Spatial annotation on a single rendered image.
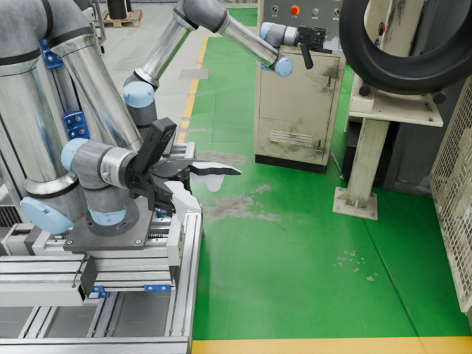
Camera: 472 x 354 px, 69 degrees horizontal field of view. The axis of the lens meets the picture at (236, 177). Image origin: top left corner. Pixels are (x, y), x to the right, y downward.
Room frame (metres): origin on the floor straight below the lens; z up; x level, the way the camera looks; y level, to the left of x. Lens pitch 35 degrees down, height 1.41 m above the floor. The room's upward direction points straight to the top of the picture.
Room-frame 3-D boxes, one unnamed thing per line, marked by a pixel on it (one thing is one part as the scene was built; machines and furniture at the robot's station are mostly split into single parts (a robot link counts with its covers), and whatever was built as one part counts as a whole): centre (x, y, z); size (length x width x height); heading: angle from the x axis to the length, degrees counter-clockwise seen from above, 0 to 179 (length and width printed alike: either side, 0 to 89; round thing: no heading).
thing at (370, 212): (1.74, -0.78, 0.02); 0.27 x 0.27 x 0.04; 72
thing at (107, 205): (0.61, 0.28, 0.94); 0.11 x 0.08 x 0.11; 155
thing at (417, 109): (1.49, -0.72, 0.80); 0.37 x 0.36 x 0.02; 72
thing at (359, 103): (1.53, -0.59, 0.84); 0.36 x 0.09 x 0.06; 162
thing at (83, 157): (0.59, 0.29, 1.04); 0.11 x 0.08 x 0.09; 65
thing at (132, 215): (0.78, 0.37, 0.77); 0.15 x 0.15 x 0.10
